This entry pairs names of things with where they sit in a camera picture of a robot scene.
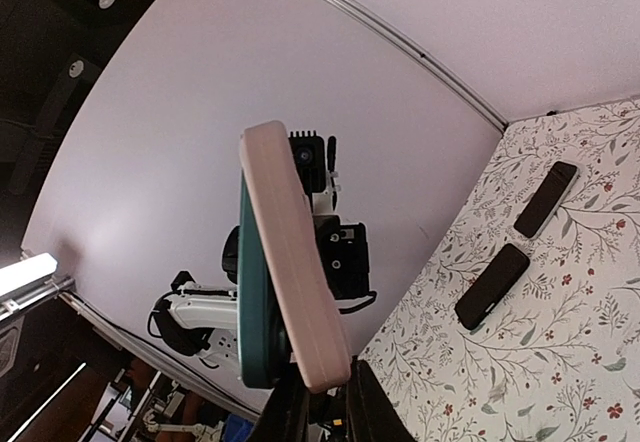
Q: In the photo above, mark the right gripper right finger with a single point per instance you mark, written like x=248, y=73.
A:
x=371, y=414

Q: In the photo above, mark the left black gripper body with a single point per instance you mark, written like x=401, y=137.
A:
x=343, y=250

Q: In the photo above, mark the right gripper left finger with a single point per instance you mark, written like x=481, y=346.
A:
x=285, y=415

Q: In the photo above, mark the teal phone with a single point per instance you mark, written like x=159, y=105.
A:
x=264, y=349

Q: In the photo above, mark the pink phone case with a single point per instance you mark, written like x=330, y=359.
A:
x=286, y=231

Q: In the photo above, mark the black phone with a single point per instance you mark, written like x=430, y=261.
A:
x=546, y=199
x=499, y=276

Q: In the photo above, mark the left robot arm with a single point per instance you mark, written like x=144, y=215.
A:
x=201, y=322

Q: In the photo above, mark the black phone on table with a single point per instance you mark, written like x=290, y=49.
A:
x=499, y=276

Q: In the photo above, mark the blue storage bin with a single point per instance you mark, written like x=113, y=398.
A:
x=236, y=429

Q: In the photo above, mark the floral table mat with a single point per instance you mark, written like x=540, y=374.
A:
x=524, y=323

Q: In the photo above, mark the ceiling light strip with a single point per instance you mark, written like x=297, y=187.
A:
x=20, y=274

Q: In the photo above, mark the left rear aluminium post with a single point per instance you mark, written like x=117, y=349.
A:
x=423, y=58

